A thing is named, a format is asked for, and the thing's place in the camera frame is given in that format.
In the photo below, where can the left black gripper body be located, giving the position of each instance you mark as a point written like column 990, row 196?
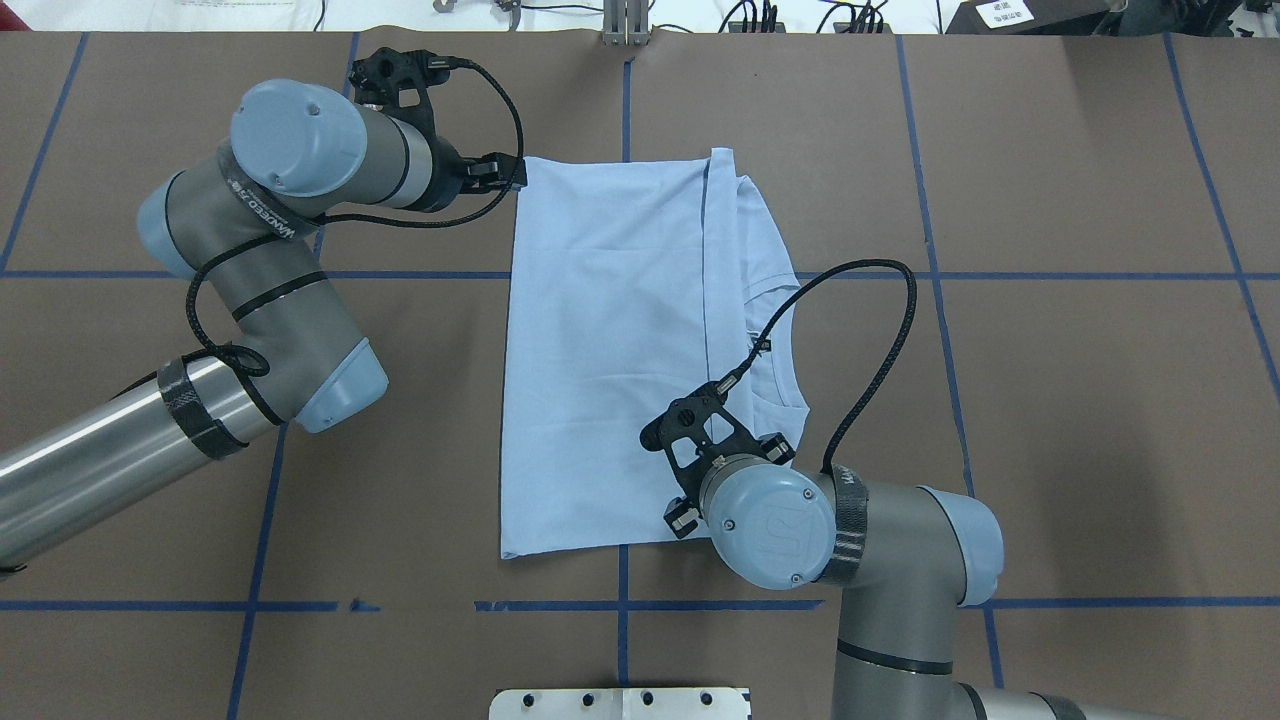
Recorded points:
column 447, row 178

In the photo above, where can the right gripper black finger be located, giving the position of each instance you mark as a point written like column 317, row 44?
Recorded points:
column 682, row 518

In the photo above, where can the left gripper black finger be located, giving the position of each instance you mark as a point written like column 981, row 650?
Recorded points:
column 493, row 173

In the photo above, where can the light blue t-shirt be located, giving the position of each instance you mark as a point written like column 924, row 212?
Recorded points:
column 632, row 284

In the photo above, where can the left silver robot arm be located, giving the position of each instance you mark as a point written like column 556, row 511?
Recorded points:
column 274, row 340

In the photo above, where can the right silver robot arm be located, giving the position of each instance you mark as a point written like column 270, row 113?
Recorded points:
column 906, row 559

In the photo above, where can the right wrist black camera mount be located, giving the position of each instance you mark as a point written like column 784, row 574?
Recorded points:
column 697, row 430

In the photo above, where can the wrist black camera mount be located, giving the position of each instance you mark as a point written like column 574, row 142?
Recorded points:
column 398, row 83
column 697, row 430

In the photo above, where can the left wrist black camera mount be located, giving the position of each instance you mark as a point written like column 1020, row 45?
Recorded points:
column 398, row 83

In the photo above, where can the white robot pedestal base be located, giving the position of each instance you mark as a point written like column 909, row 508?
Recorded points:
column 623, row 703

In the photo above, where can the aluminium frame post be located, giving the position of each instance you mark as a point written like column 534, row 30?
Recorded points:
column 626, row 22

